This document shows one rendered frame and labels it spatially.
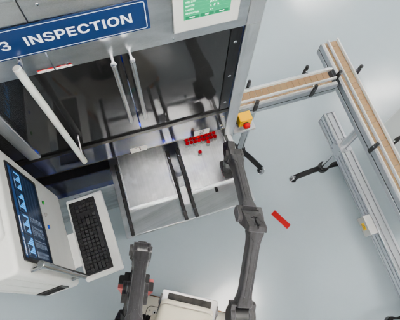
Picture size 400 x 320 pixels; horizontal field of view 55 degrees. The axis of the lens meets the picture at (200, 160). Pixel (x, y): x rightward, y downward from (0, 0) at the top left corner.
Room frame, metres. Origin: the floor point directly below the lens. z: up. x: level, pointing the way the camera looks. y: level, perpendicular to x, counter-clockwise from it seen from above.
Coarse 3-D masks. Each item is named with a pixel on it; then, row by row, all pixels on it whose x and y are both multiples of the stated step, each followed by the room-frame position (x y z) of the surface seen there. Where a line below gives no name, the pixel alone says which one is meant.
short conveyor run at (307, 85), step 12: (312, 72) 1.31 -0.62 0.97; (324, 72) 1.34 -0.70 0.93; (264, 84) 1.23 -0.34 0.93; (276, 84) 1.24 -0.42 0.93; (288, 84) 1.24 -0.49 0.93; (300, 84) 1.25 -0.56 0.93; (312, 84) 1.23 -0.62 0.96; (324, 84) 1.26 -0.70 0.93; (336, 84) 1.26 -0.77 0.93; (252, 96) 1.15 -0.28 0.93; (264, 96) 1.13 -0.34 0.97; (276, 96) 1.16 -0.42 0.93; (288, 96) 1.16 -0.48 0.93; (300, 96) 1.19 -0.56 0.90; (312, 96) 1.22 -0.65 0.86; (240, 108) 1.06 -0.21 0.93; (252, 108) 1.08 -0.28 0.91; (264, 108) 1.11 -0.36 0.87
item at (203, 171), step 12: (216, 132) 0.92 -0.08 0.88; (180, 144) 0.84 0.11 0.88; (204, 144) 0.85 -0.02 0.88; (216, 144) 0.85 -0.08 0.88; (192, 156) 0.77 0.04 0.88; (204, 156) 0.77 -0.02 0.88; (216, 156) 0.78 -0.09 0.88; (192, 168) 0.70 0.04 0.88; (204, 168) 0.70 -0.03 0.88; (216, 168) 0.71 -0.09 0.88; (192, 180) 0.63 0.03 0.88; (204, 180) 0.63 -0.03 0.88; (216, 180) 0.64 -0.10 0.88; (228, 180) 0.64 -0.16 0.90
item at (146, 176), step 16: (128, 160) 0.72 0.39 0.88; (144, 160) 0.73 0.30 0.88; (160, 160) 0.73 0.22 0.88; (128, 176) 0.63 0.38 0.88; (144, 176) 0.63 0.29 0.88; (160, 176) 0.64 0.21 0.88; (128, 192) 0.54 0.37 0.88; (144, 192) 0.54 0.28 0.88; (160, 192) 0.55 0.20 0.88; (176, 192) 0.55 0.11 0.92
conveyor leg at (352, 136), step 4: (352, 132) 1.05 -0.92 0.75; (348, 136) 1.06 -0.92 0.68; (352, 136) 1.03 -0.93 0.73; (356, 136) 1.03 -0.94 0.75; (344, 140) 1.05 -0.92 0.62; (348, 140) 1.04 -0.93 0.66; (352, 140) 1.03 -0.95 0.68; (340, 144) 1.05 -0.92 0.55; (344, 144) 1.04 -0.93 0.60; (348, 144) 1.03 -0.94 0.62; (344, 148) 1.03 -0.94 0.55; (328, 156) 1.06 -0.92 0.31; (332, 156) 1.04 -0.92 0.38; (324, 160) 1.07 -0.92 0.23; (328, 160) 1.04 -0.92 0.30; (332, 160) 1.03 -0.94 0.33; (324, 164) 1.04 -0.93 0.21; (328, 164) 1.03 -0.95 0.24; (324, 168) 1.03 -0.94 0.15
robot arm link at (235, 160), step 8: (232, 152) 0.67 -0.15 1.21; (240, 152) 0.68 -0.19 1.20; (232, 160) 0.63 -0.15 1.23; (240, 160) 0.63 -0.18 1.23; (232, 168) 0.59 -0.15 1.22; (240, 168) 0.58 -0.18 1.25; (240, 176) 0.54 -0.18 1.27; (240, 184) 0.49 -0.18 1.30; (248, 184) 0.50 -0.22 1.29; (240, 192) 0.45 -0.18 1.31; (248, 192) 0.46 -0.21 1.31; (240, 200) 0.42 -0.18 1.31; (248, 200) 0.42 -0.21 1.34; (240, 208) 0.37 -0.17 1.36; (248, 208) 0.38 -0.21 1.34; (256, 208) 0.38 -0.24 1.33; (240, 216) 0.34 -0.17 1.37
